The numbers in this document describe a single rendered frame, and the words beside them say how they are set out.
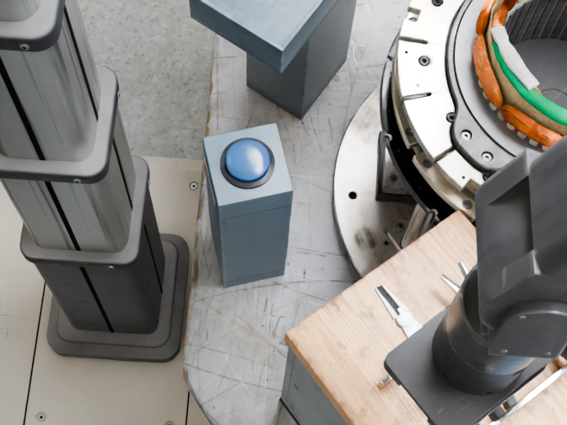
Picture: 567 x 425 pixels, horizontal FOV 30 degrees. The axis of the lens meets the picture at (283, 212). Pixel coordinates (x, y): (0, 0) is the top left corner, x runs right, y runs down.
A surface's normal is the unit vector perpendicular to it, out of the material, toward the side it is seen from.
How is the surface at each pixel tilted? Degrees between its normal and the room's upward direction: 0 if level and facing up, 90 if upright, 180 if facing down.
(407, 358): 1
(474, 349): 90
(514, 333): 82
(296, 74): 90
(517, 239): 32
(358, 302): 0
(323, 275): 0
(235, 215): 90
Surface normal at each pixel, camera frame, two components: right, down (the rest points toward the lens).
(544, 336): -0.06, 0.87
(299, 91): -0.57, 0.76
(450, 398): 0.01, -0.37
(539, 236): -0.91, -0.25
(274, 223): 0.23, 0.91
